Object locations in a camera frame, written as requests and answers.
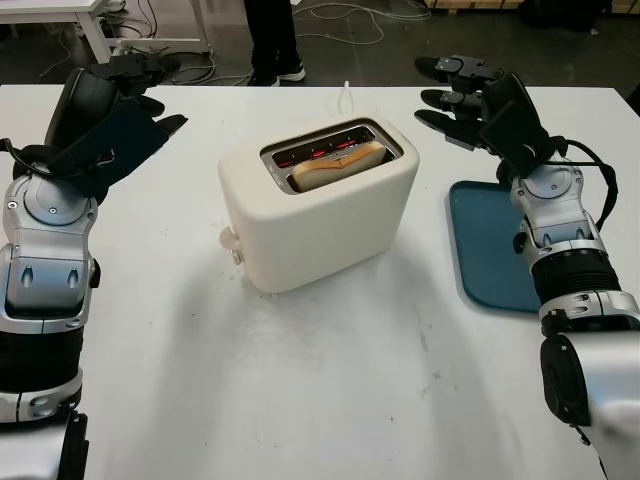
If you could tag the stacked wooden crates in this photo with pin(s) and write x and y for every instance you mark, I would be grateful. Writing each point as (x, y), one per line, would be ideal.
(475, 4)

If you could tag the white desk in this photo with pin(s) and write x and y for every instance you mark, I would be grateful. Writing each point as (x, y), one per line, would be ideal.
(95, 30)

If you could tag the standing person black trousers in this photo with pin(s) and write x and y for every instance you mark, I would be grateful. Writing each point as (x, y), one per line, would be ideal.
(272, 40)

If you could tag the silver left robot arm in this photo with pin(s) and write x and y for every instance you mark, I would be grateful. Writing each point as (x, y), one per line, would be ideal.
(45, 250)

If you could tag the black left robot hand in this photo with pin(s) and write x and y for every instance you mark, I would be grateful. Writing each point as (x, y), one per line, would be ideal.
(85, 95)

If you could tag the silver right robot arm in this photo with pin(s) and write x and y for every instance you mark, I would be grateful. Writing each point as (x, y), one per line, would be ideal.
(565, 240)

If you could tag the white bread toast slice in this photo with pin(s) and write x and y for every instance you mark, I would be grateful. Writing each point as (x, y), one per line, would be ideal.
(335, 167)

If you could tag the blue plastic tray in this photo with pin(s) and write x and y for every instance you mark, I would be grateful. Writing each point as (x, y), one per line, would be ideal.
(485, 250)

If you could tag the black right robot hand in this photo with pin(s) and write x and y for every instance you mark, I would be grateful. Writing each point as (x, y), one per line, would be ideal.
(522, 125)

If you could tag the cream white toaster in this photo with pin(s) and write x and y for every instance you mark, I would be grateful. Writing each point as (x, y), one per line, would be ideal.
(320, 240)

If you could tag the seated person dark trousers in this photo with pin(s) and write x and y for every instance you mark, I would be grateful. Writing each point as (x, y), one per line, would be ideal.
(575, 15)

